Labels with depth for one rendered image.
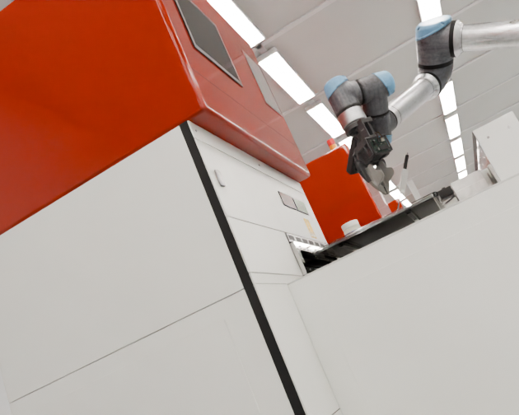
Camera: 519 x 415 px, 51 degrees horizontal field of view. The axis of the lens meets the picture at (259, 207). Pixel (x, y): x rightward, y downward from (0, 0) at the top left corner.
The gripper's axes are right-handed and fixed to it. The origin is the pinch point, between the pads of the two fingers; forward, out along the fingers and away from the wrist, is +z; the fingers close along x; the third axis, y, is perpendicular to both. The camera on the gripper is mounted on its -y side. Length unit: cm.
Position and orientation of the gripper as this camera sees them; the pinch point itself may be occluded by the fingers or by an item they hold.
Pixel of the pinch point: (383, 191)
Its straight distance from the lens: 154.2
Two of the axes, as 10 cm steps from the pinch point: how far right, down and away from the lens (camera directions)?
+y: 3.2, -4.1, -8.5
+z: 3.7, 8.8, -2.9
